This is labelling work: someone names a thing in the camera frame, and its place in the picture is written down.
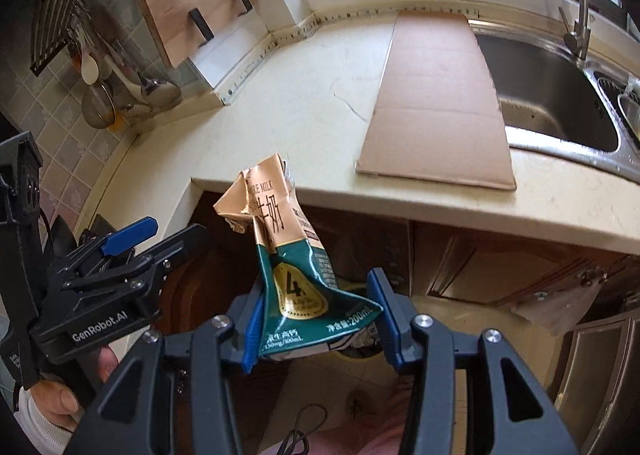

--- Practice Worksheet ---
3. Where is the white rice spoon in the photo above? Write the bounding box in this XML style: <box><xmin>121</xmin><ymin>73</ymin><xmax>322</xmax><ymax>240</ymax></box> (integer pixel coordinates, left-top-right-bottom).
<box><xmin>77</xmin><ymin>25</ymin><xmax>103</xmax><ymax>86</ymax></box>

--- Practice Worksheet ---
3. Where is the steel bowl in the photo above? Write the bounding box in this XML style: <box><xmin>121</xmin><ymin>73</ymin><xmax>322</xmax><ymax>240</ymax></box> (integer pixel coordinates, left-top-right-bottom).
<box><xmin>617</xmin><ymin>94</ymin><xmax>640</xmax><ymax>137</ymax></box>

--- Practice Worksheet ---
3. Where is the person's pink clothing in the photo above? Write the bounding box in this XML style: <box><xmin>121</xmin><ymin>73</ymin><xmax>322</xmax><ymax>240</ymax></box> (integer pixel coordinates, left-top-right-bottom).
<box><xmin>270</xmin><ymin>395</ymin><xmax>408</xmax><ymax>455</ymax></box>

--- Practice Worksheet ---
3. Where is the stainless steel sink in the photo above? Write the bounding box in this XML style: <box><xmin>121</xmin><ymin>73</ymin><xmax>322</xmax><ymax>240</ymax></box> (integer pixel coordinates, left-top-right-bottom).
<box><xmin>470</xmin><ymin>18</ymin><xmax>640</xmax><ymax>176</ymax></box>

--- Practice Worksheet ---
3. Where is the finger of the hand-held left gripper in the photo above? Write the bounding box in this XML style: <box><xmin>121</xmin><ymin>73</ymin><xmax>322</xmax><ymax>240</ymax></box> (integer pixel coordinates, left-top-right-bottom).
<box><xmin>131</xmin><ymin>224</ymin><xmax>209</xmax><ymax>282</ymax></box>
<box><xmin>74</xmin><ymin>216</ymin><xmax>160</xmax><ymax>270</ymax></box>

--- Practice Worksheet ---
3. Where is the white cutting board stand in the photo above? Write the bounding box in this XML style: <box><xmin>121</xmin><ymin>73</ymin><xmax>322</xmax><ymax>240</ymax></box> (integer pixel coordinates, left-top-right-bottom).
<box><xmin>187</xmin><ymin>0</ymin><xmax>273</xmax><ymax>103</ymax></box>

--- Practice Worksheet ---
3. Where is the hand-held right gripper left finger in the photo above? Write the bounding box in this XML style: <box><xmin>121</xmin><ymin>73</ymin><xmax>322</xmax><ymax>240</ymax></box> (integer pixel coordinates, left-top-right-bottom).
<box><xmin>65</xmin><ymin>280</ymin><xmax>267</xmax><ymax>455</ymax></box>

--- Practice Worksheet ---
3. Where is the round dark trash bin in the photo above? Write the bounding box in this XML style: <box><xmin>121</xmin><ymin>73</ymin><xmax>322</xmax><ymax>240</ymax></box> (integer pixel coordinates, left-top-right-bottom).
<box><xmin>327</xmin><ymin>325</ymin><xmax>388</xmax><ymax>361</ymax></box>

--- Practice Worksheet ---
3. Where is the black drain basket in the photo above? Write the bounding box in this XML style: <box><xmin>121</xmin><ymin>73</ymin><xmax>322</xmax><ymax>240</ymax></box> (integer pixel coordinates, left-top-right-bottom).
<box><xmin>595</xmin><ymin>75</ymin><xmax>640</xmax><ymax>146</ymax></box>

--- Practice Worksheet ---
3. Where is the person's left forearm white sleeve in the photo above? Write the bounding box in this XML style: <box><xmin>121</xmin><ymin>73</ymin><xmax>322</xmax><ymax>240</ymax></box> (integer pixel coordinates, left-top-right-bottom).
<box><xmin>17</xmin><ymin>392</ymin><xmax>73</xmax><ymax>455</ymax></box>

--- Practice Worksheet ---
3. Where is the steel appliance door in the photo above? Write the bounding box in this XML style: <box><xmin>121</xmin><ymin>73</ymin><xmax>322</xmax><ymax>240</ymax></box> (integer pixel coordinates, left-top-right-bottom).
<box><xmin>552</xmin><ymin>307</ymin><xmax>640</xmax><ymax>455</ymax></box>

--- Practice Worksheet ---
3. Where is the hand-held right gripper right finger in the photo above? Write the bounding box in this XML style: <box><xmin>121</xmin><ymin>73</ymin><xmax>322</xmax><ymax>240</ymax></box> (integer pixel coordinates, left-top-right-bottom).
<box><xmin>367</xmin><ymin>267</ymin><xmax>581</xmax><ymax>455</ymax></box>

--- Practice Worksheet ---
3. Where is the round mesh strainer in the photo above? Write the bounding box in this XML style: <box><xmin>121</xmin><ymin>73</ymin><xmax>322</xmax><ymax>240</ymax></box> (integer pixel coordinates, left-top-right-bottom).
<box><xmin>81</xmin><ymin>82</ymin><xmax>118</xmax><ymax>131</ymax></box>

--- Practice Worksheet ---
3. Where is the brown cardboard sheet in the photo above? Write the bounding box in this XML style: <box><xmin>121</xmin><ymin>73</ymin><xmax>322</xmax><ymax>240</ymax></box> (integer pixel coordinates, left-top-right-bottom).
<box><xmin>356</xmin><ymin>11</ymin><xmax>517</xmax><ymax>192</ymax></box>

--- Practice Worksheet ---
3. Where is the black slotted knife holder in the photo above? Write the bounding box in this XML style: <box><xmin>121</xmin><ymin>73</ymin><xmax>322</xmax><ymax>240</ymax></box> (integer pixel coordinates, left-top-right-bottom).
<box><xmin>30</xmin><ymin>0</ymin><xmax>83</xmax><ymax>76</ymax></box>

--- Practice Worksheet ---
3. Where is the black floor cable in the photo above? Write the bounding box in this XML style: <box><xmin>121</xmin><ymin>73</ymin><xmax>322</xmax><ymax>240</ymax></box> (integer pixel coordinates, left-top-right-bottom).
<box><xmin>277</xmin><ymin>405</ymin><xmax>328</xmax><ymax>455</ymax></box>

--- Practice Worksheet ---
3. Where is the beige green milk carton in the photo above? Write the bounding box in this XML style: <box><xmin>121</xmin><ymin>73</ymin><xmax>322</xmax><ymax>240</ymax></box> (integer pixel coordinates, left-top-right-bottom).
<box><xmin>213</xmin><ymin>152</ymin><xmax>386</xmax><ymax>363</ymax></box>

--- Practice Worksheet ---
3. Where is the person's left hand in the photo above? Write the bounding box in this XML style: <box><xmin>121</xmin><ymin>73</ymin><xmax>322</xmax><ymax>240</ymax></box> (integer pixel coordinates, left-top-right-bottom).
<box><xmin>29</xmin><ymin>346</ymin><xmax>121</xmax><ymax>431</ymax></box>

